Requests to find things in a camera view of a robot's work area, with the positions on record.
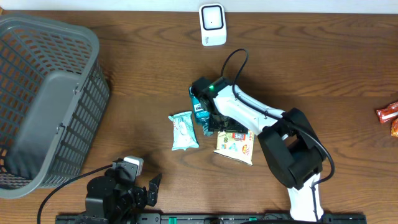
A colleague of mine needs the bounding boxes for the red chocolate bar wrapper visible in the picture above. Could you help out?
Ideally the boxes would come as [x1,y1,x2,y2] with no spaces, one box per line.
[376,102,398,124]

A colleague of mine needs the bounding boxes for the grey plastic shopping basket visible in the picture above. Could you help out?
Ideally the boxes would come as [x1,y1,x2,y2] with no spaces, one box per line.
[1,14,110,199]

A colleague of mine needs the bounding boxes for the yellow snack bag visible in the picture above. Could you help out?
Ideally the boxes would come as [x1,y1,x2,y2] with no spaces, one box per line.
[214,130,255,166]

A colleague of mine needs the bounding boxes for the white barcode scanner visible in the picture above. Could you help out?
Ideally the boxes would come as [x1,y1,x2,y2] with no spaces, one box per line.
[199,3,227,47]

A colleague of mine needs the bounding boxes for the light blue wet wipes pack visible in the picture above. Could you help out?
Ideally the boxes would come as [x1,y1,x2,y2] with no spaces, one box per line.
[169,111,199,151]

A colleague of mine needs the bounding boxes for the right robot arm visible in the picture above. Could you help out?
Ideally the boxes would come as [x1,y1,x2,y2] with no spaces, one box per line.
[192,78,330,222]

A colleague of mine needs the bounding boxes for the teal mouthwash bottle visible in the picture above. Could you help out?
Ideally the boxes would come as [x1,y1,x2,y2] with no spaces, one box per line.
[188,87,213,136]

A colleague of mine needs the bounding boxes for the orange snack packet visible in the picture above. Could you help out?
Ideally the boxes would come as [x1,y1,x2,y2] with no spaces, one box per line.
[391,118,398,137]

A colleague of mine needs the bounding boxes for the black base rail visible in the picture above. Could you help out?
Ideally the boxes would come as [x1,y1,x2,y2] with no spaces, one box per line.
[55,212,368,224]

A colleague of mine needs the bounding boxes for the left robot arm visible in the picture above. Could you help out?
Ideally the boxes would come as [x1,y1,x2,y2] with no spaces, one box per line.
[77,156,162,224]

